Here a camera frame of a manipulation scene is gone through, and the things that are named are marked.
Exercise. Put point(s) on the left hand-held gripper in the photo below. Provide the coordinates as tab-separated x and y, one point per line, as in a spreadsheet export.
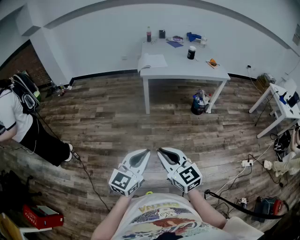
125	182

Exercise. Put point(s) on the person's right forearm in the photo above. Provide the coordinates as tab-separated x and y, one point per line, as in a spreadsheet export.
206	208

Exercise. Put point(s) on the orange tool on wooden board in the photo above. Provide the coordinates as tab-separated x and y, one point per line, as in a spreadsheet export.
212	63

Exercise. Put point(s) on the black power adapter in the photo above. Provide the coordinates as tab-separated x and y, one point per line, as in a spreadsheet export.
76	155

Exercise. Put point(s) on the purple white packet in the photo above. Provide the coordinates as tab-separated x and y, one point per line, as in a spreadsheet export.
178	38

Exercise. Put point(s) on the clear plastic bottle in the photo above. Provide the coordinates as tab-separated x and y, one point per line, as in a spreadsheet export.
203	42

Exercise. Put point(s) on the blue cloth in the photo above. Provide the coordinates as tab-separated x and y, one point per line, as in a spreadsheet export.
193	36

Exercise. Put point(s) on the large white table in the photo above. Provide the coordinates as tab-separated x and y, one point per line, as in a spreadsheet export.
182	68

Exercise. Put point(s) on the black eyeglasses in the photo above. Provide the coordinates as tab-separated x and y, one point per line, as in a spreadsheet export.
154	42

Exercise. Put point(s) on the person's left forearm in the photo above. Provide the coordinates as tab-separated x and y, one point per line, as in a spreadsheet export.
110	218

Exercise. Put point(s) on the black trash bin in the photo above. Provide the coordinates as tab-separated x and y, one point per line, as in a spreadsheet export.
198	107

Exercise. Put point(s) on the black square pen holder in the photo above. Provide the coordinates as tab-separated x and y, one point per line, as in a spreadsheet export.
162	34

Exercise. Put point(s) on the white power strip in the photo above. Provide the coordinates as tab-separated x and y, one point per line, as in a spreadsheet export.
247	163

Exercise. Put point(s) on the black jar white lid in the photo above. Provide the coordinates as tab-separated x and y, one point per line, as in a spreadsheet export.
191	52

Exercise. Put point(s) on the black backpack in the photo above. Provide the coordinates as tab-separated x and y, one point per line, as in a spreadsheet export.
27	93

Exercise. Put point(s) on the dark soda bottle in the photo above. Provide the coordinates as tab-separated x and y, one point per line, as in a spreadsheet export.
149	35

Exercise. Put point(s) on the red box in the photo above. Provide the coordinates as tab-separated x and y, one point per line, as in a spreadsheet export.
42	219

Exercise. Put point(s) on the red and black tool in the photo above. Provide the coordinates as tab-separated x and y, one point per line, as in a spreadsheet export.
273	206

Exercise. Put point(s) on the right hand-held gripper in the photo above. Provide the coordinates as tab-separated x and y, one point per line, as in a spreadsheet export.
187	178

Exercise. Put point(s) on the white shelf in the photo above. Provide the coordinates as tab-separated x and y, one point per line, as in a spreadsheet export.
11	227

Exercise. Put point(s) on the white paper sheets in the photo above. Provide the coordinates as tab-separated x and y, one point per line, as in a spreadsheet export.
152	61

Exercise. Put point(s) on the person in white shirt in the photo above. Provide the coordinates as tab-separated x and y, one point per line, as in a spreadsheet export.
164	211

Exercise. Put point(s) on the yellow-green shoe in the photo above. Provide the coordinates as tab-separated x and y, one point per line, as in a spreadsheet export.
149	193

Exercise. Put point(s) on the blue folder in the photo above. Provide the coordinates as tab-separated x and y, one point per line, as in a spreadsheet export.
174	44

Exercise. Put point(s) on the small white table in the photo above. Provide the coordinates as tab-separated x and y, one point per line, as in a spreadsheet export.
283	110

